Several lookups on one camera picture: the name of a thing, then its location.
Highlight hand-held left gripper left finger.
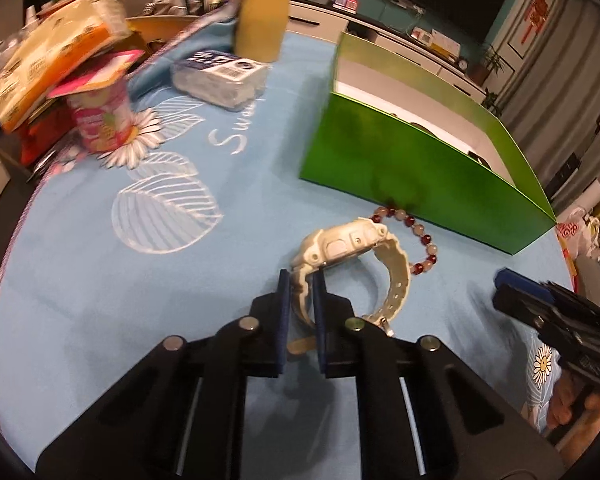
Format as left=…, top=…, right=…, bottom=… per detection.
left=35, top=269, right=291, bottom=480

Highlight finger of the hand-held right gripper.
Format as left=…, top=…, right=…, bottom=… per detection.
left=492, top=284, right=548, bottom=333
left=494, top=268, right=556, bottom=297

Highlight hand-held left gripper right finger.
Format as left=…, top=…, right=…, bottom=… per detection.
left=312, top=271, right=567, bottom=480

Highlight white wrist watch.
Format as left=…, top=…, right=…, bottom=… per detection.
left=286, top=216, right=414, bottom=356

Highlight green cardboard box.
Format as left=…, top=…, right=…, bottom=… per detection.
left=299, top=31, right=557, bottom=257

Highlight person's right hand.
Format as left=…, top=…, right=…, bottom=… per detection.
left=544, top=372, right=600, bottom=463

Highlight red white plastic bag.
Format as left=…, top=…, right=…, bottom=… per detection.
left=555, top=205, right=600, bottom=262

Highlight light blue printed tablecloth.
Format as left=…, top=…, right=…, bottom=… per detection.
left=0, top=5, right=581, bottom=480

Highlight grey curtain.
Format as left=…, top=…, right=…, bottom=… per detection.
left=499, top=0, right=600, bottom=211

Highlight potted green plant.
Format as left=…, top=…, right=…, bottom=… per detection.
left=480, top=45, right=507, bottom=86

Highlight white tissue pack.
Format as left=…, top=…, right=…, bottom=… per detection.
left=170, top=49, right=271, bottom=112

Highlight white television cabinet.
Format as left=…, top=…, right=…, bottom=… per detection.
left=286, top=0, right=487, bottom=107

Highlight pink yogurt cup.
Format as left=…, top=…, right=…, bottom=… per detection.
left=47, top=50, right=147, bottom=154

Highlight red package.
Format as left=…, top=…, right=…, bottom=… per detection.
left=19, top=110, right=76, bottom=167

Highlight yellow plastic bottle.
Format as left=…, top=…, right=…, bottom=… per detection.
left=234, top=0, right=299, bottom=64

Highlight orange snack packet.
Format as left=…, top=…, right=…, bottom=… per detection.
left=0, top=0, right=132, bottom=133

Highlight red bead bracelet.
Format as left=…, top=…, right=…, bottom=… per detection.
left=370, top=204, right=439, bottom=278

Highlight red wall ornament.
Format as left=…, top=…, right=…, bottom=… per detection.
left=517, top=0, right=554, bottom=46

